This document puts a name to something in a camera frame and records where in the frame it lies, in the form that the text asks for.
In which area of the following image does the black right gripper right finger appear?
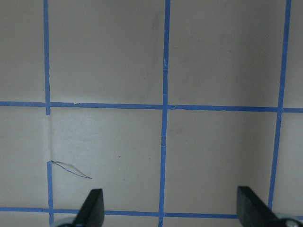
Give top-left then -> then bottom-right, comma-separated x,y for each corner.
237,186 -> 303,227

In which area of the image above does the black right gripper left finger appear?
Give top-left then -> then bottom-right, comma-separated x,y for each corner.
54,189 -> 105,227

